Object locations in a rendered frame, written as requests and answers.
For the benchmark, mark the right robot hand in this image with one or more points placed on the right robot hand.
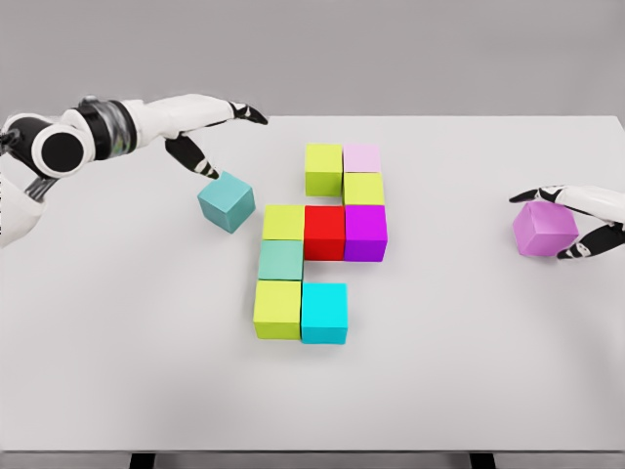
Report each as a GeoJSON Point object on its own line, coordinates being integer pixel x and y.
{"type": "Point", "coordinates": [598, 202]}

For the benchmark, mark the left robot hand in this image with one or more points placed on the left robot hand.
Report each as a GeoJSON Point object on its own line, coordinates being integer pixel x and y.
{"type": "Point", "coordinates": [200, 111]}

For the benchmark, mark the orchid pink block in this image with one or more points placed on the orchid pink block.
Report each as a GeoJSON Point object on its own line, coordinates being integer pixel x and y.
{"type": "Point", "coordinates": [544, 229]}

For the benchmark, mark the teal block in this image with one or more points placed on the teal block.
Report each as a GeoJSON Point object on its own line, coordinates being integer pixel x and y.
{"type": "Point", "coordinates": [225, 202]}

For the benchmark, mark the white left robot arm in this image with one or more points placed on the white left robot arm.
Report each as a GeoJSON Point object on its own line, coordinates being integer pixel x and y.
{"type": "Point", "coordinates": [58, 149]}

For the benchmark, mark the yellow-green block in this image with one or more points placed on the yellow-green block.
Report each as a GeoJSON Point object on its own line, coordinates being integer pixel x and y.
{"type": "Point", "coordinates": [283, 223]}
{"type": "Point", "coordinates": [277, 310]}
{"type": "Point", "coordinates": [363, 189]}
{"type": "Point", "coordinates": [323, 168]}

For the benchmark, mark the pale pink block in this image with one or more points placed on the pale pink block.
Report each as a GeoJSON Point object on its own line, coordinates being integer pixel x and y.
{"type": "Point", "coordinates": [362, 157]}

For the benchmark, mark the sea-green block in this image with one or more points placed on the sea-green block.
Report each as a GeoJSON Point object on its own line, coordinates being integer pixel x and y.
{"type": "Point", "coordinates": [280, 260]}

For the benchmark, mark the red block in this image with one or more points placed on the red block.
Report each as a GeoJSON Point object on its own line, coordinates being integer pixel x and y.
{"type": "Point", "coordinates": [324, 232]}

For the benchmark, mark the purple block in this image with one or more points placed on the purple block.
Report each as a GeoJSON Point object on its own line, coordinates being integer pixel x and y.
{"type": "Point", "coordinates": [365, 233]}

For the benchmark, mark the cyan block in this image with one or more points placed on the cyan block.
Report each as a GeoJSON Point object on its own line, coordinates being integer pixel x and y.
{"type": "Point", "coordinates": [324, 313]}

